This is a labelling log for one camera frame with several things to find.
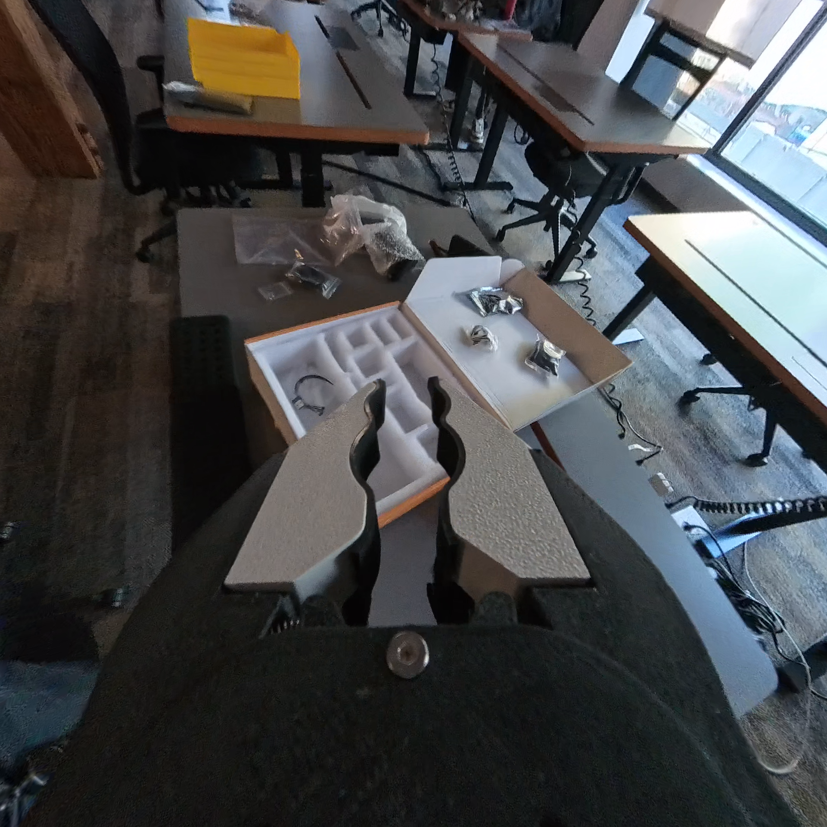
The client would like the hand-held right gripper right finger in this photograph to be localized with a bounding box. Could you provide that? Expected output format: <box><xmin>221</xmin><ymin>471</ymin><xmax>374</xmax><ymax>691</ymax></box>
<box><xmin>426</xmin><ymin>376</ymin><xmax>592</xmax><ymax>598</ymax></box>

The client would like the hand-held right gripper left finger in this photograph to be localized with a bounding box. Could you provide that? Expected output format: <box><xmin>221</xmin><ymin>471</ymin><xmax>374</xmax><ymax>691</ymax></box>
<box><xmin>223</xmin><ymin>379</ymin><xmax>387</xmax><ymax>598</ymax></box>

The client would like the cardboard box with foam insert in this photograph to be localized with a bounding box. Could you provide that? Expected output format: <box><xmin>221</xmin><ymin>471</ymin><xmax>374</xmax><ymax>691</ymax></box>
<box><xmin>244</xmin><ymin>255</ymin><xmax>634</xmax><ymax>527</ymax></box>

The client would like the silver foil parts bag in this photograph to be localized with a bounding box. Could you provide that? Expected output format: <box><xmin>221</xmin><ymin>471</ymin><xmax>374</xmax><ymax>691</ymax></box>
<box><xmin>454</xmin><ymin>286</ymin><xmax>526</xmax><ymax>319</ymax></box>

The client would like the wood-edged grey desk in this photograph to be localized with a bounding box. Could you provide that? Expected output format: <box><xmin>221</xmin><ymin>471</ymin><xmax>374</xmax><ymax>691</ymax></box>
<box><xmin>162</xmin><ymin>0</ymin><xmax>430</xmax><ymax>191</ymax></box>
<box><xmin>455</xmin><ymin>31</ymin><xmax>712</xmax><ymax>285</ymax></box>
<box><xmin>604</xmin><ymin>212</ymin><xmax>827</xmax><ymax>467</ymax></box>

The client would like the clear bag with black part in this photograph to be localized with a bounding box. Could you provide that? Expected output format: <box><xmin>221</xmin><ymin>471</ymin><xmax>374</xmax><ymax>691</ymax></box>
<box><xmin>284</xmin><ymin>260</ymin><xmax>342</xmax><ymax>300</ymax></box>
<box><xmin>523</xmin><ymin>336</ymin><xmax>567</xmax><ymax>376</ymax></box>

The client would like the white power strip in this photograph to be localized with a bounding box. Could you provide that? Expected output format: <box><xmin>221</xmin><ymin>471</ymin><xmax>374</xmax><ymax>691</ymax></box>
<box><xmin>672</xmin><ymin>504</ymin><xmax>737</xmax><ymax>558</ymax></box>

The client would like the grey low table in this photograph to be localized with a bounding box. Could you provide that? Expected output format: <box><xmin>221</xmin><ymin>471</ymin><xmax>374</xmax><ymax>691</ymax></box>
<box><xmin>176</xmin><ymin>205</ymin><xmax>497</xmax><ymax>343</ymax></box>

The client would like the flat clear plastic bag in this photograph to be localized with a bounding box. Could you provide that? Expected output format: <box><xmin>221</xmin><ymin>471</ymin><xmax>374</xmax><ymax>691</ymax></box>
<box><xmin>231</xmin><ymin>213</ymin><xmax>332</xmax><ymax>267</ymax></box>

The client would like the crumpled plastic bag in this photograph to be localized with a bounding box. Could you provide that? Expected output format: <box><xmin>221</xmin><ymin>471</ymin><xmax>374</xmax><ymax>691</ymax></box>
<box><xmin>321</xmin><ymin>194</ymin><xmax>409</xmax><ymax>266</ymax></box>

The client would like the black office chair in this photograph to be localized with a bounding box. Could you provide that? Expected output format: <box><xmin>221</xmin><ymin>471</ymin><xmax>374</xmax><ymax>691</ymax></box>
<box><xmin>497</xmin><ymin>139</ymin><xmax>640</xmax><ymax>259</ymax></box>
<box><xmin>29</xmin><ymin>0</ymin><xmax>259</xmax><ymax>262</ymax></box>

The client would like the yellow plastic bin stack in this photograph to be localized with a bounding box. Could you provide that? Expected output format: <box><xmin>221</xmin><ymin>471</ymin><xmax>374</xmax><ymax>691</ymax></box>
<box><xmin>187</xmin><ymin>17</ymin><xmax>302</xmax><ymax>99</ymax></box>

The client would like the large window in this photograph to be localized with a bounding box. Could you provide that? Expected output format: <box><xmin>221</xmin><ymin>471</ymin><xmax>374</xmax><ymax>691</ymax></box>
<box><xmin>672</xmin><ymin>0</ymin><xmax>827</xmax><ymax>227</ymax></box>

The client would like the small black-legged table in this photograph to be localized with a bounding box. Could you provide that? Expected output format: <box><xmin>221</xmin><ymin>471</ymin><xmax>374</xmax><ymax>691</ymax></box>
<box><xmin>620</xmin><ymin>0</ymin><xmax>760</xmax><ymax>120</ymax></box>

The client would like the black cable loop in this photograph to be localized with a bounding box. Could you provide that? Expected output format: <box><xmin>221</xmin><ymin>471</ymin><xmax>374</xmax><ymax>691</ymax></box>
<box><xmin>292</xmin><ymin>373</ymin><xmax>337</xmax><ymax>412</ymax></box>

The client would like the black coiled cable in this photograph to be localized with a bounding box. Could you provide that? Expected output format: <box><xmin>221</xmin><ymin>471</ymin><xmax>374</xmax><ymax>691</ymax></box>
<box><xmin>665</xmin><ymin>494</ymin><xmax>827</xmax><ymax>519</ymax></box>

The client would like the floor cable bundle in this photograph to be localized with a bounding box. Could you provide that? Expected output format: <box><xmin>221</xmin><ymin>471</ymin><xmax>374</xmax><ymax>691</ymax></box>
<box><xmin>704</xmin><ymin>556</ymin><xmax>816</xmax><ymax>776</ymax></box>

